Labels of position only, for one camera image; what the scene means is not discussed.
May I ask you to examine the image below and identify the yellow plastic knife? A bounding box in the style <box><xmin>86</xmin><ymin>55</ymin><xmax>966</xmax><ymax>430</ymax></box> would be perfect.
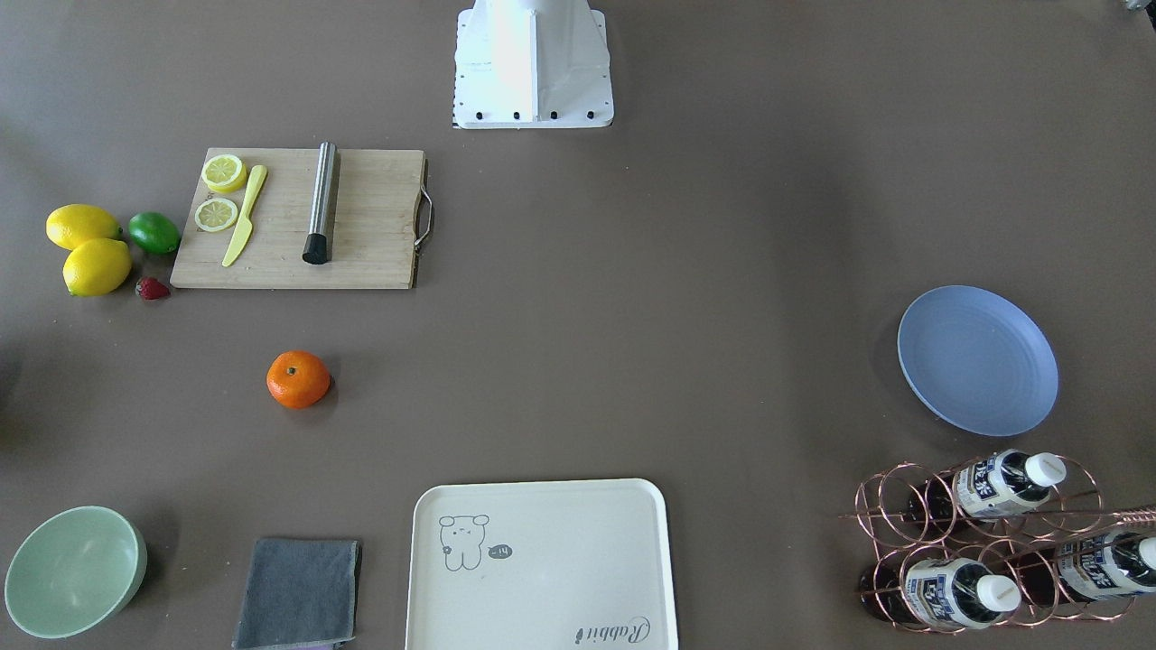
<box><xmin>220</xmin><ymin>164</ymin><xmax>268</xmax><ymax>267</ymax></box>

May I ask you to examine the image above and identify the copper wire bottle rack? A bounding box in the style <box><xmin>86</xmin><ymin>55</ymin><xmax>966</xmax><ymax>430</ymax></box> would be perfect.
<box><xmin>853</xmin><ymin>455</ymin><xmax>1153</xmax><ymax>635</ymax></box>

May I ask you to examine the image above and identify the grey folded cloth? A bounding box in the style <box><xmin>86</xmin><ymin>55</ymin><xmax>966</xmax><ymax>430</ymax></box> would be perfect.
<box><xmin>231</xmin><ymin>535</ymin><xmax>362</xmax><ymax>649</ymax></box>

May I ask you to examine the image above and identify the blue plate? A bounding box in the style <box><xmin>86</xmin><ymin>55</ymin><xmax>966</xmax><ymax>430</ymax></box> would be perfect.
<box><xmin>896</xmin><ymin>285</ymin><xmax>1058</xmax><ymax>440</ymax></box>

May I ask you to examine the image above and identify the steel muddler black tip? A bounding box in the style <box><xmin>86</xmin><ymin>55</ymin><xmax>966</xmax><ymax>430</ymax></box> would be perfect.
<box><xmin>302</xmin><ymin>141</ymin><xmax>340</xmax><ymax>265</ymax></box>

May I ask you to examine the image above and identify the wooden cutting board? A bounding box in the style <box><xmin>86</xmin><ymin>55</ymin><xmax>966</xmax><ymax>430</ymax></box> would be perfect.
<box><xmin>171</xmin><ymin>147</ymin><xmax>429</xmax><ymax>289</ymax></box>

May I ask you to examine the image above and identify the red strawberry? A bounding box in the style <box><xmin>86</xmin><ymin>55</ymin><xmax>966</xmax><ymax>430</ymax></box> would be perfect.
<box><xmin>134</xmin><ymin>276</ymin><xmax>171</xmax><ymax>301</ymax></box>

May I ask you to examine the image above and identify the orange mandarin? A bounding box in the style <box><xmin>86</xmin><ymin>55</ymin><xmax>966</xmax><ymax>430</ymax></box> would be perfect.
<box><xmin>266</xmin><ymin>350</ymin><xmax>331</xmax><ymax>409</ymax></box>

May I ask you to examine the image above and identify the yellow lemon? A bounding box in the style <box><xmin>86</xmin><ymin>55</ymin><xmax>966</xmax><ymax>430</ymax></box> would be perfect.
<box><xmin>62</xmin><ymin>238</ymin><xmax>133</xmax><ymax>297</ymax></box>
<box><xmin>45</xmin><ymin>204</ymin><xmax>121</xmax><ymax>251</ymax></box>

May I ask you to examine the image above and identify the cream rabbit tray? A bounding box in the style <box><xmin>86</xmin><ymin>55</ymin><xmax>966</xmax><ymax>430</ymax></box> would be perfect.
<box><xmin>405</xmin><ymin>478</ymin><xmax>680</xmax><ymax>649</ymax></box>

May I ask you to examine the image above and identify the green bowl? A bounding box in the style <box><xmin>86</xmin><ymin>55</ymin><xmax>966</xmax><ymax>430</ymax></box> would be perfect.
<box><xmin>3</xmin><ymin>505</ymin><xmax>148</xmax><ymax>638</ymax></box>

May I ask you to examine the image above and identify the white camera post base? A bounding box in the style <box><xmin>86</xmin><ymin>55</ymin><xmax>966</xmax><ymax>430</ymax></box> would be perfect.
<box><xmin>452</xmin><ymin>1</ymin><xmax>615</xmax><ymax>130</ymax></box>

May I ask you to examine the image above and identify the green lime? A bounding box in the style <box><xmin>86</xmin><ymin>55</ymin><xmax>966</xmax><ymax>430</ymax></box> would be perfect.
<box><xmin>127</xmin><ymin>210</ymin><xmax>181</xmax><ymax>254</ymax></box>

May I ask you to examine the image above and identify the lemon slice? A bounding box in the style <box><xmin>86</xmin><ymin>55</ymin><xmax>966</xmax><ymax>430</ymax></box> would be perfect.
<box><xmin>200</xmin><ymin>153</ymin><xmax>249</xmax><ymax>194</ymax></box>
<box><xmin>193</xmin><ymin>197</ymin><xmax>239</xmax><ymax>232</ymax></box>

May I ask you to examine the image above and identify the tea bottle white cap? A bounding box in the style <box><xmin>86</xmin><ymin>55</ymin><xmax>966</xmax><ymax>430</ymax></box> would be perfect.
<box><xmin>901</xmin><ymin>449</ymin><xmax>1067</xmax><ymax>534</ymax></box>

